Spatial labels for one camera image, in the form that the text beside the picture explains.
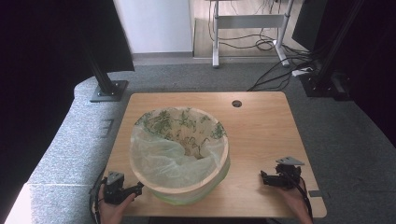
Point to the grey tape strip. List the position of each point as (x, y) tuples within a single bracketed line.
[(315, 193)]

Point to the white desk frame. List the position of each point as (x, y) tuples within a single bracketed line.
[(249, 21)]

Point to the black monitor panel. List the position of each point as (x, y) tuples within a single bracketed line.
[(309, 23)]

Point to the peach mesh plastic wastebasket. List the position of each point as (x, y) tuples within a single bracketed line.
[(174, 186)]

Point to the grey floor socket cover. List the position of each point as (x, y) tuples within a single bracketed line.
[(106, 128)]

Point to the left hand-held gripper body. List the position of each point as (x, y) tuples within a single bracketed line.
[(112, 191)]

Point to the person's right hand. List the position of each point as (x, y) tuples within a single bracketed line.
[(294, 202)]

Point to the translucent plastic trash bag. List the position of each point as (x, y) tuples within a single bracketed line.
[(162, 158)]

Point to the white power strip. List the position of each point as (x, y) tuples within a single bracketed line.
[(302, 72)]

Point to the person's left hand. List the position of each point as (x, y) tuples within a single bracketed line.
[(113, 211)]

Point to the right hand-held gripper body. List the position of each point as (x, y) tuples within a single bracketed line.
[(288, 174)]

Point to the black metal stand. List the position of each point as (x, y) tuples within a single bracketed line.
[(106, 82), (330, 56)]

